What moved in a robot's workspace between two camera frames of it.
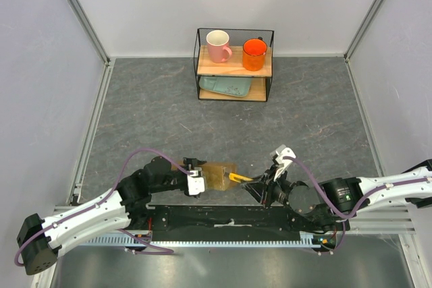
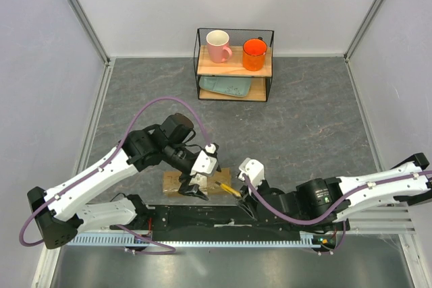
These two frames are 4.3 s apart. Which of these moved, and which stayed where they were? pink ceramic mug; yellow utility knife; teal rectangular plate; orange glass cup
Moved: yellow utility knife
Stayed: teal rectangular plate; orange glass cup; pink ceramic mug
